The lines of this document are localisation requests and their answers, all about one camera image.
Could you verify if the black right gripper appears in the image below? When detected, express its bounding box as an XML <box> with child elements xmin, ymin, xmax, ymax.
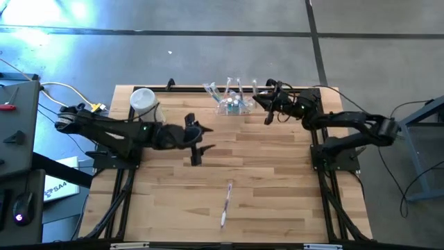
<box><xmin>252</xmin><ymin>80</ymin><xmax>316</xmax><ymax>125</ymax></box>

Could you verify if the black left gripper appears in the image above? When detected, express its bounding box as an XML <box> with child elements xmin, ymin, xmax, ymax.
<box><xmin>154</xmin><ymin>112</ymin><xmax>216</xmax><ymax>167</ymax></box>

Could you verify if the blue toothbrush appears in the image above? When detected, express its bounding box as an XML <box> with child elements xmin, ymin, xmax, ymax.
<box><xmin>210</xmin><ymin>82</ymin><xmax>223</xmax><ymax>104</ymax></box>
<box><xmin>203</xmin><ymin>83</ymin><xmax>218</xmax><ymax>101</ymax></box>

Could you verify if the clear acrylic organizer holder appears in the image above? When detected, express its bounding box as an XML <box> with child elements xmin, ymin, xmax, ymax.
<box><xmin>214</xmin><ymin>97</ymin><xmax>256</xmax><ymax>116</ymax></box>

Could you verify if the white wipes canister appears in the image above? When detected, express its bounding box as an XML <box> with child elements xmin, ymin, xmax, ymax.
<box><xmin>129</xmin><ymin>87</ymin><xmax>167</xmax><ymax>124</ymax></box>

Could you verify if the black diagonal desk bar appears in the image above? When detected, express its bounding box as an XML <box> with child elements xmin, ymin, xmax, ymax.
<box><xmin>31</xmin><ymin>151</ymin><xmax>94</xmax><ymax>189</ymax></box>

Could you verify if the white printed box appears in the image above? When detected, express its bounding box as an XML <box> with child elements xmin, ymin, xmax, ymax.
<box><xmin>43</xmin><ymin>156</ymin><xmax>80</xmax><ymax>203</ymax></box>

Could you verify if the grey side desk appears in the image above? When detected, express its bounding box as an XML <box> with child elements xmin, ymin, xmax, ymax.
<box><xmin>0</xmin><ymin>72</ymin><xmax>46</xmax><ymax>246</ymax></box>

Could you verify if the black computer mouse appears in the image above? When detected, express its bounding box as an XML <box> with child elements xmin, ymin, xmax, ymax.
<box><xmin>12</xmin><ymin>191</ymin><xmax>35</xmax><ymax>226</ymax></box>

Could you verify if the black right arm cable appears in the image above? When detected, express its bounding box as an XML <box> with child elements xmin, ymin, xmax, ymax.
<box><xmin>311</xmin><ymin>85</ymin><xmax>361</xmax><ymax>114</ymax></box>

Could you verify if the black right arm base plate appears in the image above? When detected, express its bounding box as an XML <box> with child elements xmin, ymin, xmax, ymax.
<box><xmin>309</xmin><ymin>144</ymin><xmax>368</xmax><ymax>172</ymax></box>

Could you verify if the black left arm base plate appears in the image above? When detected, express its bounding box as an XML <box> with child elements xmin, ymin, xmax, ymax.
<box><xmin>85</xmin><ymin>149</ymin><xmax>143</xmax><ymax>170</ymax></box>

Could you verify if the black floor cable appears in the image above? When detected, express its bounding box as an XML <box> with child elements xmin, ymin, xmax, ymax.
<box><xmin>377</xmin><ymin>147</ymin><xmax>444</xmax><ymax>219</ymax></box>
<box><xmin>388</xmin><ymin>99</ymin><xmax>434</xmax><ymax>122</ymax></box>

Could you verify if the white frame bracket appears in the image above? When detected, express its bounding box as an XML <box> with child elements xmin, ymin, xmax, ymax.
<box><xmin>110</xmin><ymin>242</ymin><xmax>150</xmax><ymax>250</ymax></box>
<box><xmin>303</xmin><ymin>243</ymin><xmax>343</xmax><ymax>250</ymax></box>

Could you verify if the yellow cable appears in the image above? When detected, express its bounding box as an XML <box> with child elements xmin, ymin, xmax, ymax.
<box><xmin>40</xmin><ymin>81</ymin><xmax>107</xmax><ymax>113</ymax></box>
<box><xmin>41</xmin><ymin>89</ymin><xmax>69</xmax><ymax>108</ymax></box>

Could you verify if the blue-grey metal table frame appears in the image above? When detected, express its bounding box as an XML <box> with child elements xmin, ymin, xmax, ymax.
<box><xmin>383</xmin><ymin>95</ymin><xmax>444</xmax><ymax>203</ymax></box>

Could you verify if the thin black cable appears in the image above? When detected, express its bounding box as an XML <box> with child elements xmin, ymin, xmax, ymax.
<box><xmin>36</xmin><ymin>102</ymin><xmax>94</xmax><ymax>150</ymax></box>

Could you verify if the black triangular bracket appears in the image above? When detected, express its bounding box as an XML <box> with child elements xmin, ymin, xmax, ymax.
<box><xmin>3</xmin><ymin>130</ymin><xmax>26</xmax><ymax>145</ymax></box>

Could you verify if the red handled screwdriver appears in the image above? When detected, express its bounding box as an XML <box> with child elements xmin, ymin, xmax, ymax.
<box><xmin>0</xmin><ymin>86</ymin><xmax>20</xmax><ymax>112</ymax></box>

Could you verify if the thin orange cable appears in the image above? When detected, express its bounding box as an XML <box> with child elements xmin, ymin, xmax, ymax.
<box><xmin>0</xmin><ymin>57</ymin><xmax>34</xmax><ymax>81</ymax></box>

